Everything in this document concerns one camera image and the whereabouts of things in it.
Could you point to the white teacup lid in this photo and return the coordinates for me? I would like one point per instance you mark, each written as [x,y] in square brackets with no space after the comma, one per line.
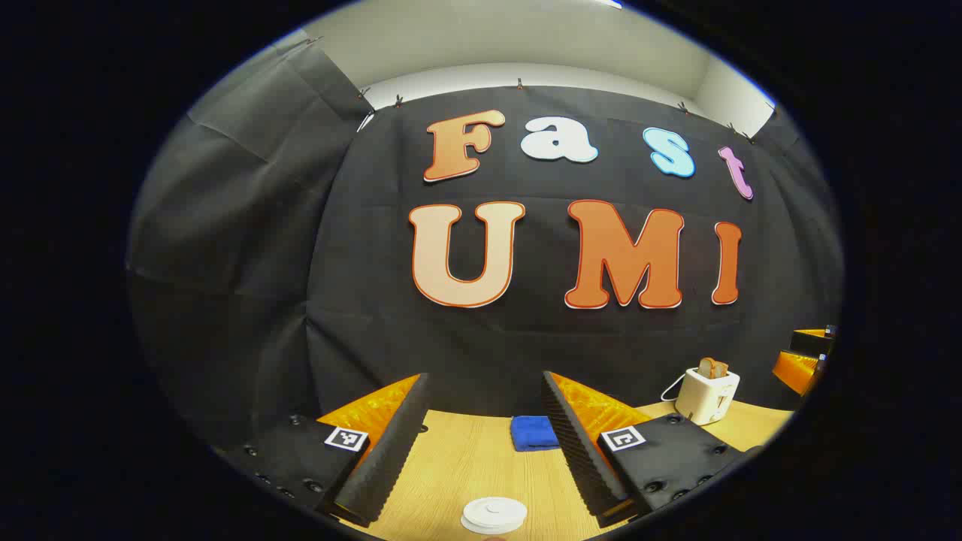
[494,511]

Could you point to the blue cloth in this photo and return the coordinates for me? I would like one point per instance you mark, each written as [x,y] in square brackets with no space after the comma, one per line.
[532,433]

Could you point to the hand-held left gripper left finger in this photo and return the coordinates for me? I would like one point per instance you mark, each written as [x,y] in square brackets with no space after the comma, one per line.
[383,458]

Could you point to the white toaster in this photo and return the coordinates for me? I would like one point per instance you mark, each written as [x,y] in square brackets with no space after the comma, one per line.
[706,398]

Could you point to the toast slice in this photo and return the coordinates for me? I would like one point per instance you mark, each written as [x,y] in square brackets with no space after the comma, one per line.
[712,368]

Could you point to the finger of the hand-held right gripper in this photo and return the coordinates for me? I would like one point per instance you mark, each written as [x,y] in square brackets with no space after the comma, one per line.
[812,342]
[797,370]

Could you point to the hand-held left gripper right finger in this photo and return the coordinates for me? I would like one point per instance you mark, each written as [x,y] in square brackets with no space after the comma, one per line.
[575,451]

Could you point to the black backdrop cloth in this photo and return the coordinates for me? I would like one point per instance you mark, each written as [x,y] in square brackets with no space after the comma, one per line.
[526,338]

